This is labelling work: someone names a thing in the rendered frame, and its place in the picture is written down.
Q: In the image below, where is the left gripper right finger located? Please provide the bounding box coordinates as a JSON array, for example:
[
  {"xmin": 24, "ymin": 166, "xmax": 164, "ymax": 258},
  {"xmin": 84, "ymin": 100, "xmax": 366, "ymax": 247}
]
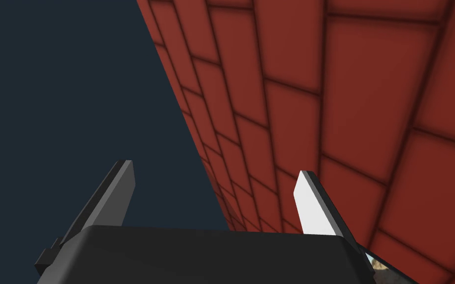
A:
[{"xmin": 293, "ymin": 170, "xmax": 362, "ymax": 253}]

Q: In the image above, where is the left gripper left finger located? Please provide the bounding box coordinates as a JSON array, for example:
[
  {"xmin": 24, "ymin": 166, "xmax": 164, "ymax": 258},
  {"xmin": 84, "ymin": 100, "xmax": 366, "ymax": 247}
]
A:
[{"xmin": 59, "ymin": 159, "xmax": 136, "ymax": 246}]

